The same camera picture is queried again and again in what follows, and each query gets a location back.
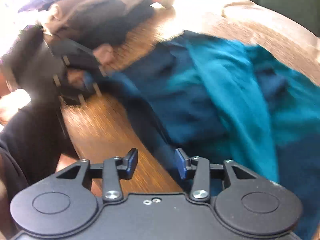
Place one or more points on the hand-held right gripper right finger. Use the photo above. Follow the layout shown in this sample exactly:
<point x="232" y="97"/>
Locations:
<point x="182" y="165"/>

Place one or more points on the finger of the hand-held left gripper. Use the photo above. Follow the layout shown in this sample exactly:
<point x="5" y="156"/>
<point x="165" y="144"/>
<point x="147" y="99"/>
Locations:
<point x="77" y="52"/>
<point x="75" y="92"/>

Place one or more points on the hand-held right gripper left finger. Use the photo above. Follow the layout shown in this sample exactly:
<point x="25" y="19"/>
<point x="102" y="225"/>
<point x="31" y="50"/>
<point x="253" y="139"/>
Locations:
<point x="131" y="163"/>

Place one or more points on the teal blue garment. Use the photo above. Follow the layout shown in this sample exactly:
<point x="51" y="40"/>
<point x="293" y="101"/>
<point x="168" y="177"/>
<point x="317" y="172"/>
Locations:
<point x="200" y="92"/>

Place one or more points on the black garment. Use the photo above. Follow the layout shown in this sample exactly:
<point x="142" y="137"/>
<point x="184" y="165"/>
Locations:
<point x="112" y="22"/>

